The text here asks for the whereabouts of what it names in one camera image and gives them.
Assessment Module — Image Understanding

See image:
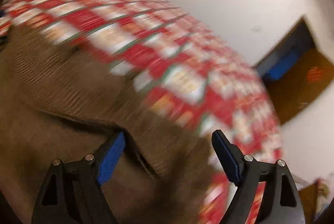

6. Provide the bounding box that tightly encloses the brown knitted sweater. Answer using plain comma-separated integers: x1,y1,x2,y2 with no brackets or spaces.
1,26,213,223

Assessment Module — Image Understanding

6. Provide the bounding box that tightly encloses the wooden bedside furniture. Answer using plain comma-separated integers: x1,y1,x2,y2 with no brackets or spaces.
298,179,334,224

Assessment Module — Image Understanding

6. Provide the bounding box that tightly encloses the brown wooden door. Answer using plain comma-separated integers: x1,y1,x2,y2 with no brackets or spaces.
263,47,334,125

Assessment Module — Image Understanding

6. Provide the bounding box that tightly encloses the red double-happiness door decal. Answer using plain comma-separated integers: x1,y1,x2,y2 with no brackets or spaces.
306,66,324,83

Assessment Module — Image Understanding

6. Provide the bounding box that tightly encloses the red patchwork bear bedspread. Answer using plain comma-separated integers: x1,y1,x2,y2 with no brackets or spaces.
1,0,281,223

